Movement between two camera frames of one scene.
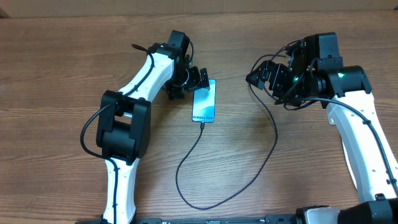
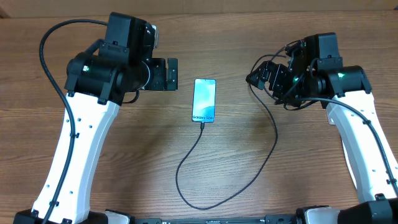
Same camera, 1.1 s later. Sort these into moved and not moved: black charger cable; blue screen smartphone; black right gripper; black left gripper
Moved: black left gripper
Not moved: black right gripper; black charger cable; blue screen smartphone
